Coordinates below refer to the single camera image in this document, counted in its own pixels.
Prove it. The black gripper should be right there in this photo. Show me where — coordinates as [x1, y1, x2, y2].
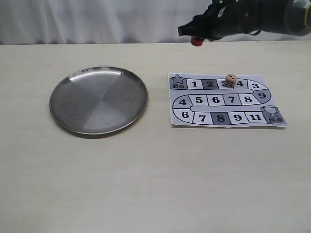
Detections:
[177, 0, 263, 42]

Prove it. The red cylinder game piece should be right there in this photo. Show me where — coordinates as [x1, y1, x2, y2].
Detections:
[190, 37, 204, 47]

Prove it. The wooden die with black pips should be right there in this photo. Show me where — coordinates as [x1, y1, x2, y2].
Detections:
[224, 74, 238, 88]

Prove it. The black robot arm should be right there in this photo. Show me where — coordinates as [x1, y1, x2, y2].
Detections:
[178, 0, 311, 46]

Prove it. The printed paper game board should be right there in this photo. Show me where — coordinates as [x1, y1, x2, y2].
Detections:
[168, 72, 287, 128]

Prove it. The round stainless steel plate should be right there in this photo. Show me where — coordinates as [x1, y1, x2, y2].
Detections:
[49, 66, 148, 137]

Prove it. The white curtain backdrop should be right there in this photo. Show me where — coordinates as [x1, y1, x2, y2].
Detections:
[0, 0, 311, 45]

